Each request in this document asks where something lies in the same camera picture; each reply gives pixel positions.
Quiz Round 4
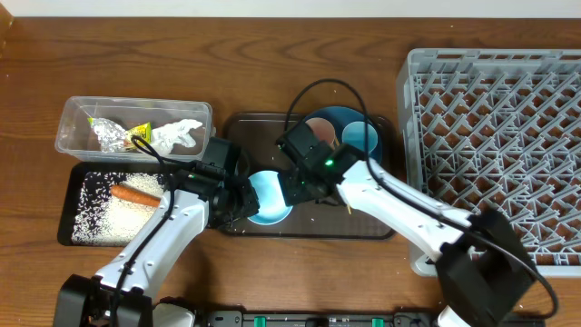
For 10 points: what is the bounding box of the clear plastic bin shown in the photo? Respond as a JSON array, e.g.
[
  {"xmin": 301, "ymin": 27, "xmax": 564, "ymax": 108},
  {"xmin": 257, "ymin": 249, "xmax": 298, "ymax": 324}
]
[{"xmin": 54, "ymin": 96, "xmax": 215, "ymax": 163}]

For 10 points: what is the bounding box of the light blue cup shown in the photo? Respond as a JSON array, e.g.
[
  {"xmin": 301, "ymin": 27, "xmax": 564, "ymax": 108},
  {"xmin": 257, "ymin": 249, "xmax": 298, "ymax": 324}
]
[{"xmin": 341, "ymin": 121, "xmax": 379, "ymax": 154}]

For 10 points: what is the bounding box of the grey dishwasher rack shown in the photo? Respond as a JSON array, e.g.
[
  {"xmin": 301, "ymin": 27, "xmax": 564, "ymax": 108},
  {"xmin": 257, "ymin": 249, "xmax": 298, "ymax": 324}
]
[{"xmin": 397, "ymin": 49, "xmax": 580, "ymax": 278}]

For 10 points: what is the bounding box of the white tissue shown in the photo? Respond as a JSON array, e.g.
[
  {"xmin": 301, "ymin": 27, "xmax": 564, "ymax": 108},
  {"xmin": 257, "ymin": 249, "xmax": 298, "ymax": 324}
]
[{"xmin": 149, "ymin": 119, "xmax": 202, "ymax": 155}]

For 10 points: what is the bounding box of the brown serving tray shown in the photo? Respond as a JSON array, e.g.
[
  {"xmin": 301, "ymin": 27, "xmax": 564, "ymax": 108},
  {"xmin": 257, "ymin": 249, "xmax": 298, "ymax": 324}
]
[{"xmin": 221, "ymin": 113, "xmax": 395, "ymax": 240}]

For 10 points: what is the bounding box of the foil and green wrapper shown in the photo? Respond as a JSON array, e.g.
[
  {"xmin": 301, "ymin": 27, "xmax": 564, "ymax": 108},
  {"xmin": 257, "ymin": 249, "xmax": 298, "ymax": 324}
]
[{"xmin": 87, "ymin": 118, "xmax": 152, "ymax": 153}]

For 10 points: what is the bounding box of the orange carrot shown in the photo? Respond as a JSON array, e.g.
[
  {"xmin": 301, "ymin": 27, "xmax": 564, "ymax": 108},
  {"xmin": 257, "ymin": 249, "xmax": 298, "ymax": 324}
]
[{"xmin": 110, "ymin": 184, "xmax": 161, "ymax": 207}]

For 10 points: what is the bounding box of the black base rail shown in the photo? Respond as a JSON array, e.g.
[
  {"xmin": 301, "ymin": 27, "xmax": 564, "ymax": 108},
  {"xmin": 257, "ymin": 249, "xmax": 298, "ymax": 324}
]
[{"xmin": 194, "ymin": 311, "xmax": 436, "ymax": 327}]

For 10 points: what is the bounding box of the black plastic tray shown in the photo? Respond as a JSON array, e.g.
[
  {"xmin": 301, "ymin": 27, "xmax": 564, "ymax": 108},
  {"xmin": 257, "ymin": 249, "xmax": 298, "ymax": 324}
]
[{"xmin": 57, "ymin": 162, "xmax": 166, "ymax": 246}]

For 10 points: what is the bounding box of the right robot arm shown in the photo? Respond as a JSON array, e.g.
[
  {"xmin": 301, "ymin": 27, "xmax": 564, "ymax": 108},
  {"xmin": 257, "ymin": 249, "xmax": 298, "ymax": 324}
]
[{"xmin": 276, "ymin": 123, "xmax": 537, "ymax": 326}]

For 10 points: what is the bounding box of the spilled white rice pile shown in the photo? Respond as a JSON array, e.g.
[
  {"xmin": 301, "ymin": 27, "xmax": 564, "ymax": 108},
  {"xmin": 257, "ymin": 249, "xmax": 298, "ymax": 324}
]
[{"xmin": 71, "ymin": 172, "xmax": 164, "ymax": 246}]

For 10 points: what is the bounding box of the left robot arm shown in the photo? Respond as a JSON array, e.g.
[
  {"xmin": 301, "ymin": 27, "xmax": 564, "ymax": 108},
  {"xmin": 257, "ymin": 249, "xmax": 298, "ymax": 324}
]
[{"xmin": 53, "ymin": 136, "xmax": 259, "ymax": 327}]

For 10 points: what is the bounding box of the dark blue plate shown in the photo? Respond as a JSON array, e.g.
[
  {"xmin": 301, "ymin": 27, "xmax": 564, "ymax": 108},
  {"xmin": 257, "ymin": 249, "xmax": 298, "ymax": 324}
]
[{"xmin": 306, "ymin": 106, "xmax": 382, "ymax": 164}]

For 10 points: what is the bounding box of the pink cup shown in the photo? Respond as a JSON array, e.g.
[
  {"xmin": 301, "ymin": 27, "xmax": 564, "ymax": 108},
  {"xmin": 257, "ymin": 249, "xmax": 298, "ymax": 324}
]
[{"xmin": 306, "ymin": 117, "xmax": 337, "ymax": 148}]

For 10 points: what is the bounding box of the light blue bowl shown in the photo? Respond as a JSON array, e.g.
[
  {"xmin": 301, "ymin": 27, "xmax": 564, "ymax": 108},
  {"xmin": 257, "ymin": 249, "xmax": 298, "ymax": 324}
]
[{"xmin": 249, "ymin": 170, "xmax": 293, "ymax": 225}]

